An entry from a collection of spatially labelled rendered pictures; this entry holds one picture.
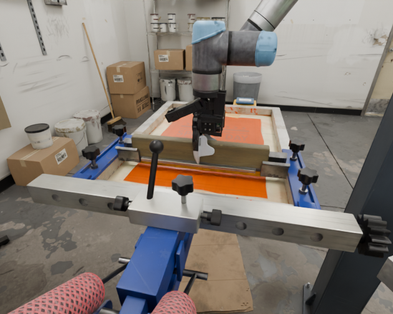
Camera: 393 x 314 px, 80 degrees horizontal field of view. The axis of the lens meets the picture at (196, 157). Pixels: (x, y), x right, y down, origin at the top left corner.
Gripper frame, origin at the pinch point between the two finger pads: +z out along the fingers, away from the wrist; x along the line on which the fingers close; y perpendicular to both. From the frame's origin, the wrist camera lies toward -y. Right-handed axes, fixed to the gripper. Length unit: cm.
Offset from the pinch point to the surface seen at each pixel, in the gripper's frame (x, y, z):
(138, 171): -4.0, -17.8, 5.5
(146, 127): 22.0, -25.3, 2.1
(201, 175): -2.4, 1.7, 5.3
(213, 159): -1.5, 5.0, -0.1
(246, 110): 56, 13, 3
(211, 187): -7.6, 5.6, 5.2
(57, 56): 187, -200, 0
